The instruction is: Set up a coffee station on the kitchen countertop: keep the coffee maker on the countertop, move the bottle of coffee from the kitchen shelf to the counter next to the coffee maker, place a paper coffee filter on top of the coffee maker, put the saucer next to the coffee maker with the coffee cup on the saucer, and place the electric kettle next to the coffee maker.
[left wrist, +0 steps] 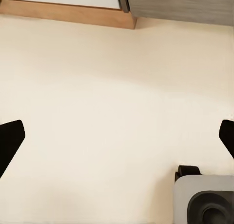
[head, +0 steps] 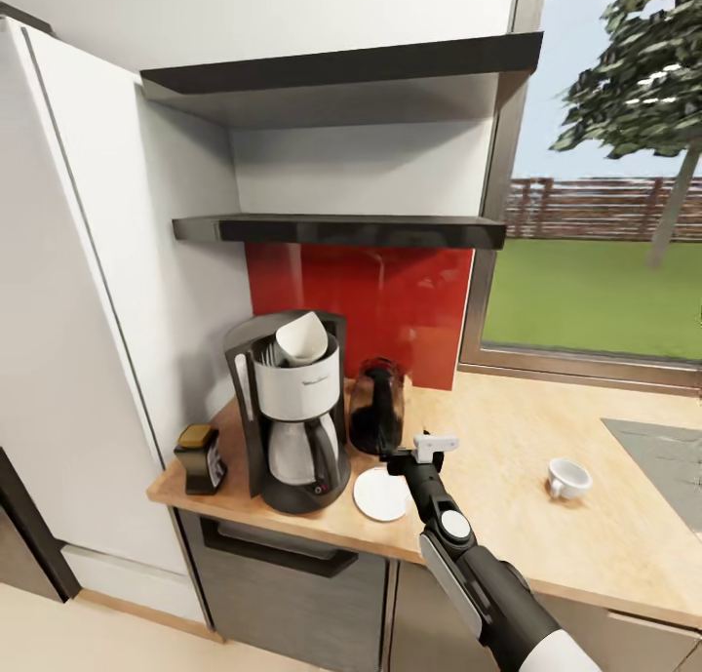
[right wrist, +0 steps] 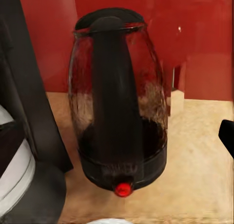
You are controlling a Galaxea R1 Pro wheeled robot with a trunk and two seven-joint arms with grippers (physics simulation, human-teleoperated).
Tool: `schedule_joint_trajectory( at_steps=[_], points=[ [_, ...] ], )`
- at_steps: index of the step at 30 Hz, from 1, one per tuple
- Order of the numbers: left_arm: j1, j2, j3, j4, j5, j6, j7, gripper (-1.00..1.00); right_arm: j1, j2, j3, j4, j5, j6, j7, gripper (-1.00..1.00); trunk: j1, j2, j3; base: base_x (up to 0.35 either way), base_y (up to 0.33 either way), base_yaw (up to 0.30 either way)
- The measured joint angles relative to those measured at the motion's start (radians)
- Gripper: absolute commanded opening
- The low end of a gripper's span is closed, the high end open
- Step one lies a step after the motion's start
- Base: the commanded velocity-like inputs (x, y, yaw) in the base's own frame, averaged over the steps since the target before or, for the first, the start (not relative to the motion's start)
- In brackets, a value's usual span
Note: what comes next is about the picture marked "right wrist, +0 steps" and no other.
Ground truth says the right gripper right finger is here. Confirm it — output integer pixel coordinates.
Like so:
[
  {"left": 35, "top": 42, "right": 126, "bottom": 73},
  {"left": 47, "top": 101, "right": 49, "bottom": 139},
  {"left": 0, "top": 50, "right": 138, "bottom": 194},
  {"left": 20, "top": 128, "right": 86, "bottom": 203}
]
[{"left": 218, "top": 119, "right": 234, "bottom": 159}]

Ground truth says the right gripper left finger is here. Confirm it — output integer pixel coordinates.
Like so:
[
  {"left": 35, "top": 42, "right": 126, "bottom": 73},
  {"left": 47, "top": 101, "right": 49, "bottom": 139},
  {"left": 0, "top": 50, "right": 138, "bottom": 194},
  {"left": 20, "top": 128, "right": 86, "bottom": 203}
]
[{"left": 0, "top": 120, "right": 25, "bottom": 178}]

